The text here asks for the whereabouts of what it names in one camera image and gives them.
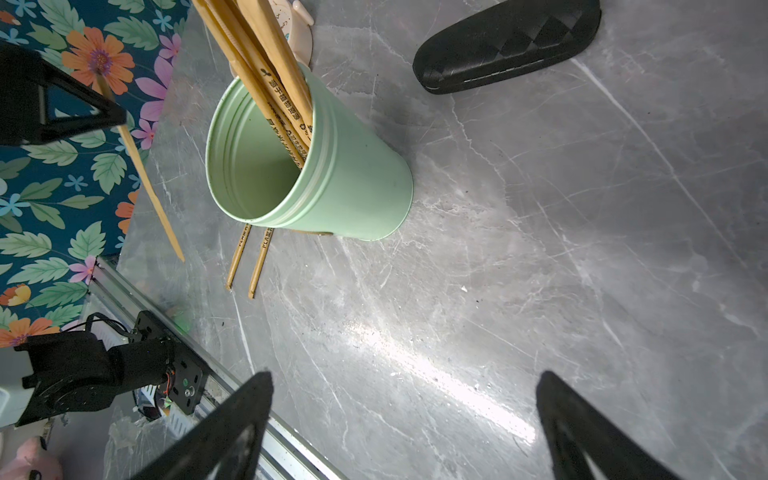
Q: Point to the light green metal cup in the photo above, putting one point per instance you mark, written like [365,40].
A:
[352,184]

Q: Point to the round beige kitchen timer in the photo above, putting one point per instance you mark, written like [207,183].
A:
[295,22]

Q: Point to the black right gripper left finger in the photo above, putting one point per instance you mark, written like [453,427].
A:
[226,444]

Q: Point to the bundle of paper straws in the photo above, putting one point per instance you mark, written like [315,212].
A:
[249,35]

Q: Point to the tan paper straw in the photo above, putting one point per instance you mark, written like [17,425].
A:
[257,272]
[237,256]
[134,154]

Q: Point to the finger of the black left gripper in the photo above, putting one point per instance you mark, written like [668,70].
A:
[41,104]

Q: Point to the pink plush toy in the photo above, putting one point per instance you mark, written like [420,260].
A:
[33,461]

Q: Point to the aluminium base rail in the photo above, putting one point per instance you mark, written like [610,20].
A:
[285,454]

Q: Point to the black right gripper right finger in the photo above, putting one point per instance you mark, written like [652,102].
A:
[579,438]

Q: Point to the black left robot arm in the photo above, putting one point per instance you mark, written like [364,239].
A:
[73,371]

